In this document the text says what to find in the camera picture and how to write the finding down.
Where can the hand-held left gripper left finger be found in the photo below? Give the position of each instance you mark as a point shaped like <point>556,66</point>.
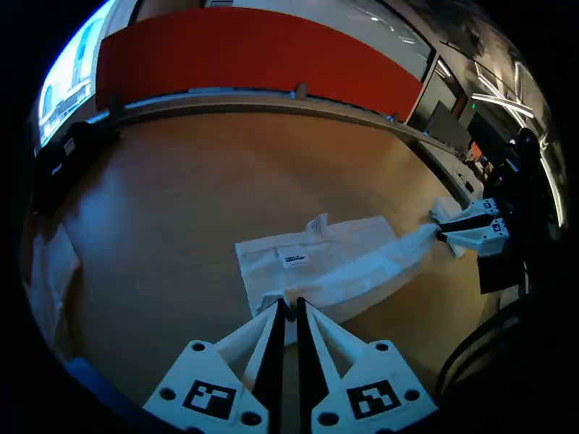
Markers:
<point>212,375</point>

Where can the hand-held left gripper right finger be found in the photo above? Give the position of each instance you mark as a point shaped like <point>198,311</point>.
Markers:
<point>362,375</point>

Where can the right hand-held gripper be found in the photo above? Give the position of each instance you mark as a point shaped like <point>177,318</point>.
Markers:
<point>520,190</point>

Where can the white towel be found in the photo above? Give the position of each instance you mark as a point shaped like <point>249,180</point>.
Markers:
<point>343,266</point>

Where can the black monitor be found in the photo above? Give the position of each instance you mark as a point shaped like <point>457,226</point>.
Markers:
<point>450,122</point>

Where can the heap of white towels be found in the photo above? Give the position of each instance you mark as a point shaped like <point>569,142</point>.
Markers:
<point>52,276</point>

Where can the red desk screen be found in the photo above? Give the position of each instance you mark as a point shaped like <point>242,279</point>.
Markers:
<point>253,54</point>

